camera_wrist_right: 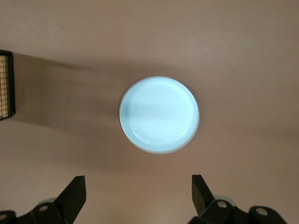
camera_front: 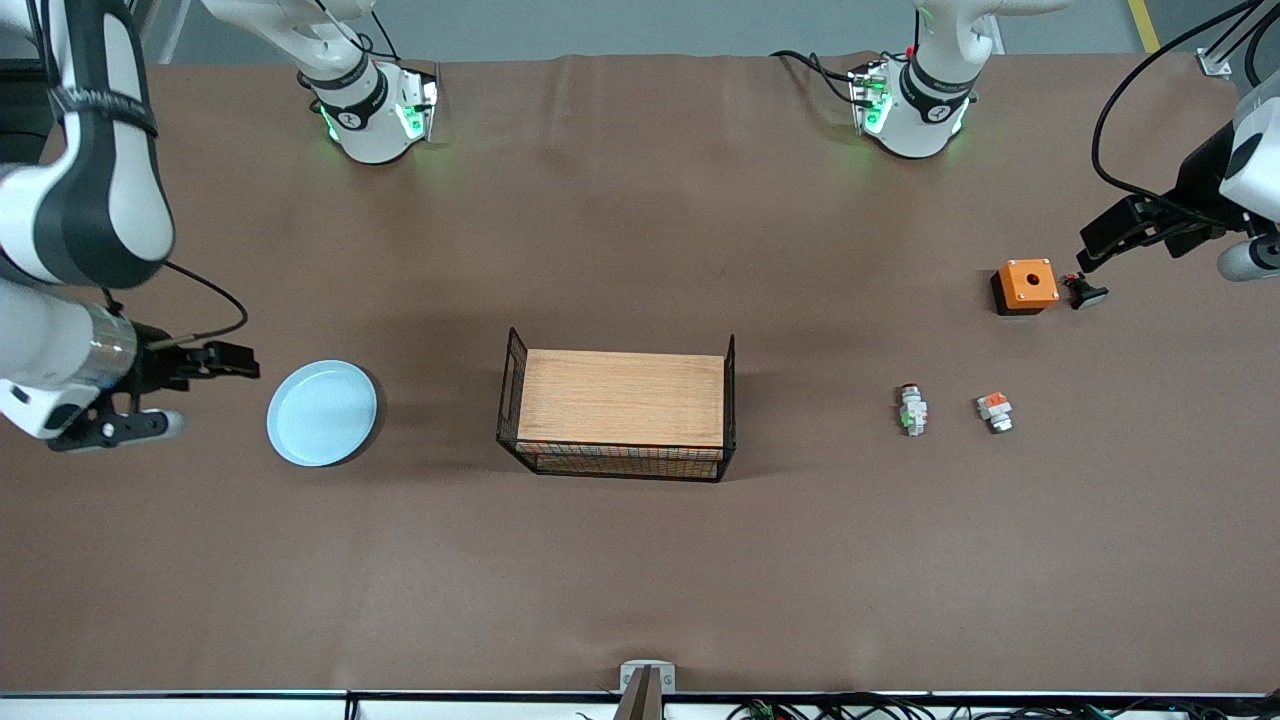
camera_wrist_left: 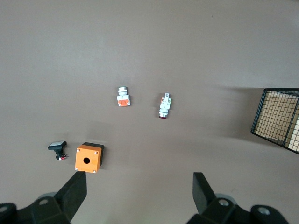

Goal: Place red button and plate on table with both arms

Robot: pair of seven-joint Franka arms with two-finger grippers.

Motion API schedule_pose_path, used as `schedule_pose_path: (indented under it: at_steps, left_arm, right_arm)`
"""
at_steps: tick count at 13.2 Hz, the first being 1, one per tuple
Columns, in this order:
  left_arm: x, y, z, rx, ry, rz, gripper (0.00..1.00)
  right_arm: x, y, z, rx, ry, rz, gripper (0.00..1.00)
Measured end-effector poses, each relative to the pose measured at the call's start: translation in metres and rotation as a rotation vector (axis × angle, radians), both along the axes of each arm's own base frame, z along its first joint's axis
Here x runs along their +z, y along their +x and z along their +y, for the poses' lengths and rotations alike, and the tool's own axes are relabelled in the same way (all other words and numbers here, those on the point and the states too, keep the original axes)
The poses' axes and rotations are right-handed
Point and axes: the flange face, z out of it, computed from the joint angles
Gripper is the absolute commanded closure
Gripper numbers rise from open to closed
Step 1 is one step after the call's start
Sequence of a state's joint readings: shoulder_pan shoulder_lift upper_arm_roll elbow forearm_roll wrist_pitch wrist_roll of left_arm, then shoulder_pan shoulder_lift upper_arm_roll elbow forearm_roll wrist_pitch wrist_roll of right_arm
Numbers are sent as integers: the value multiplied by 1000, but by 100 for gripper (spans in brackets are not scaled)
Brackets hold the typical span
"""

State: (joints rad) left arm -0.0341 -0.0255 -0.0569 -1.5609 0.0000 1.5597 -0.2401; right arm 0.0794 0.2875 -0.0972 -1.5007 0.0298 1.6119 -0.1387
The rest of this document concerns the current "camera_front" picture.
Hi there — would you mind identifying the brown table cover sheet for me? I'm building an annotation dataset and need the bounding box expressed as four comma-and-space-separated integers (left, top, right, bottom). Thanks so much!
0, 50, 1280, 696

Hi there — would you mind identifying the white table edge rail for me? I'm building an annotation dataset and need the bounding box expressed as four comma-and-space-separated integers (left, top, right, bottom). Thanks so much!
0, 690, 1280, 720

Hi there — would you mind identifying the wire basket with wooden top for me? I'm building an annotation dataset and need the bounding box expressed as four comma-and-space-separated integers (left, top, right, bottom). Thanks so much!
496, 327, 738, 483

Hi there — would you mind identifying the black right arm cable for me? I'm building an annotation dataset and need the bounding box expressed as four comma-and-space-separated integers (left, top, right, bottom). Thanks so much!
100, 260, 250, 349

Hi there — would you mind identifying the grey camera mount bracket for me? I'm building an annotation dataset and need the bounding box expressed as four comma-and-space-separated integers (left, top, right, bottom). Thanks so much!
612, 660, 677, 720

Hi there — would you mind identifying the black push button head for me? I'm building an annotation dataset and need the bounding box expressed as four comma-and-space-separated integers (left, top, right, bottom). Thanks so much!
1062, 271, 1109, 311

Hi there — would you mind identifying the light blue round plate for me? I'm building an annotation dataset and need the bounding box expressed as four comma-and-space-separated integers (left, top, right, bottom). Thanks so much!
266, 360, 382, 468

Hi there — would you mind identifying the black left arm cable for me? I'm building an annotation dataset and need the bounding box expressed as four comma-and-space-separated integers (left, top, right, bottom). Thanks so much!
1090, 0, 1280, 217

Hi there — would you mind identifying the black base cable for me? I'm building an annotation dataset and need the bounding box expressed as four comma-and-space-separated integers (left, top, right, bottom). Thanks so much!
770, 48, 871, 106

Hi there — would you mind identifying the orange button enclosure box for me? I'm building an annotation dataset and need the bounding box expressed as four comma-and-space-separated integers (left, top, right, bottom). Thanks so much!
990, 258, 1060, 317

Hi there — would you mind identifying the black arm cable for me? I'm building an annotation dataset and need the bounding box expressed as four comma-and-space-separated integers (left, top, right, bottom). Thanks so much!
1090, 0, 1280, 217
100, 260, 250, 349

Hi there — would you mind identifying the black cable bundle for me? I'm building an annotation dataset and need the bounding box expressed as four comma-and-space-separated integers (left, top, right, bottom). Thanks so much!
725, 694, 1280, 720

